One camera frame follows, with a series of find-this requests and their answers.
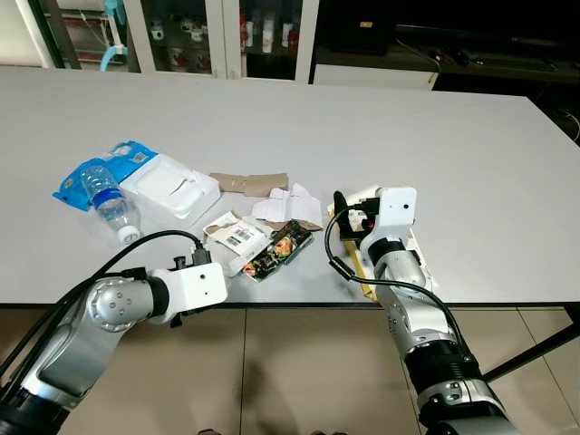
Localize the white crumpled paper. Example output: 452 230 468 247
252 184 324 227

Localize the dark green snack wrapper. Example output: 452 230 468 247
245 220 314 284

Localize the brown cardboard piece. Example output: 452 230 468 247
209 172 289 198

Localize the white low box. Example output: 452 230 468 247
313 63 440 91

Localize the white plastic food tray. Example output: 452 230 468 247
121 152 221 221

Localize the clear plastic water bottle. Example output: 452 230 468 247
80 160 143 244

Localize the blue plastic bag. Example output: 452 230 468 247
53 140 160 211

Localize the black metal table leg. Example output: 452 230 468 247
478 319 580 382

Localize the white framed glass cabinet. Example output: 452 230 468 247
27 0 320 82

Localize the dark shelf unit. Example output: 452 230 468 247
317 0 580 92

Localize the teal hanging item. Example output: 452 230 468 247
100 0 128 72

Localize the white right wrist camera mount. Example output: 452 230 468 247
374 188 418 241

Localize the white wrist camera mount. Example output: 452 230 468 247
168 263 228 315
374 188 418 241

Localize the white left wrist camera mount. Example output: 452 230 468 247
168 263 228 315

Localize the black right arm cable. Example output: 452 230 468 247
324 207 468 363

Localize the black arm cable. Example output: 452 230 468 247
0 229 211 400
324 207 468 363

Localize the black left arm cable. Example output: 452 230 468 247
0 229 211 400

